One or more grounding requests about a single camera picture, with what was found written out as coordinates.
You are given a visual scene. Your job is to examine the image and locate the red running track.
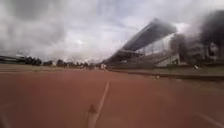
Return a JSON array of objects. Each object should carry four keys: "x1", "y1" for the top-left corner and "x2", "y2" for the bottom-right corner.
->
[{"x1": 0, "y1": 68, "x2": 224, "y2": 128}]

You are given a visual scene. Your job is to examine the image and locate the grey building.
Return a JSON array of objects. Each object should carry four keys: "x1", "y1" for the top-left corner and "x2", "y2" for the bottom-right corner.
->
[{"x1": 181, "y1": 39, "x2": 224, "y2": 65}]

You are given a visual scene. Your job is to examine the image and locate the grandstand with slanted roof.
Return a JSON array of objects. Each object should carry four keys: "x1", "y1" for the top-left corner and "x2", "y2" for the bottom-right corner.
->
[{"x1": 102, "y1": 17, "x2": 184, "y2": 69}]

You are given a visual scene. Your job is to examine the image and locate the distant row of trees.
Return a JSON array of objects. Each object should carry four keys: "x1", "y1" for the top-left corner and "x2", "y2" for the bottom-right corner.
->
[{"x1": 15, "y1": 55, "x2": 99, "y2": 69}]

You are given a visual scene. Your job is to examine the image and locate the grass strip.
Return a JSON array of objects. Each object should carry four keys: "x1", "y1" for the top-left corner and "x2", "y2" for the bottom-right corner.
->
[{"x1": 109, "y1": 65, "x2": 224, "y2": 78}]

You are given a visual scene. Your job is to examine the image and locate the dark trees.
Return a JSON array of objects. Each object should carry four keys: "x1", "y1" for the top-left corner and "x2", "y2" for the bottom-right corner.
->
[{"x1": 198, "y1": 9, "x2": 224, "y2": 63}]

